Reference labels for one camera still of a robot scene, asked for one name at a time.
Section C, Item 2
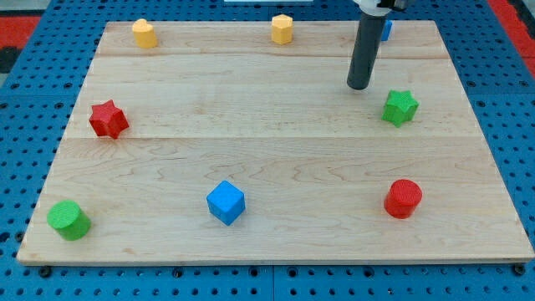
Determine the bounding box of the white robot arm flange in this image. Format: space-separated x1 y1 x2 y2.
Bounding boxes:
353 0 415 17

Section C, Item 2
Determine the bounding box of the blue cube block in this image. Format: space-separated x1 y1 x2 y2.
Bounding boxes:
206 181 246 226

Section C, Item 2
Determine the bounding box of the light wooden board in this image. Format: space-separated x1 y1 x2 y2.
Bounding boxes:
18 21 534 267

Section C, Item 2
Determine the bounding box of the yellow hexagon block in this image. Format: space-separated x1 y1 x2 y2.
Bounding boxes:
271 14 293 45

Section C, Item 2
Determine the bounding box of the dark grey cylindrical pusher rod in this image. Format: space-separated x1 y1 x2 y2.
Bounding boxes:
347 13 386 90

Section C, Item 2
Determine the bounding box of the green star block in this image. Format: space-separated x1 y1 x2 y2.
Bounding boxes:
381 90 420 128

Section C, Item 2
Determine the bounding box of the red cylinder block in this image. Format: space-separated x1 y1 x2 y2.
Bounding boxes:
384 179 423 219

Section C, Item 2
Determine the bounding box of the red star block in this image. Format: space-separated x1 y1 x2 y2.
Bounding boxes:
89 99 130 139

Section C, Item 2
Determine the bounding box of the small blue block behind rod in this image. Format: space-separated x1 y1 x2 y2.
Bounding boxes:
381 20 393 42

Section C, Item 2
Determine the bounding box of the yellow heart block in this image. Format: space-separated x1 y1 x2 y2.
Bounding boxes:
132 18 158 48

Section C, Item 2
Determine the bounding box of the green cylinder block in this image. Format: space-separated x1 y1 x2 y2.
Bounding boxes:
47 200 92 241

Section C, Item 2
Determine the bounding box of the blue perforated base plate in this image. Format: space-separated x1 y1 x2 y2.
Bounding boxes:
1 0 534 300

